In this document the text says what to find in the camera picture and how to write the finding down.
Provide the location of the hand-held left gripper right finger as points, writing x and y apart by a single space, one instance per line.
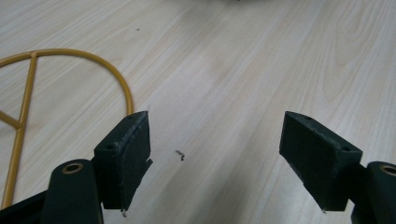
317 155

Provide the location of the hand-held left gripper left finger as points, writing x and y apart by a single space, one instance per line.
123 161

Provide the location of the small dark debris speck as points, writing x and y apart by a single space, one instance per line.
180 154

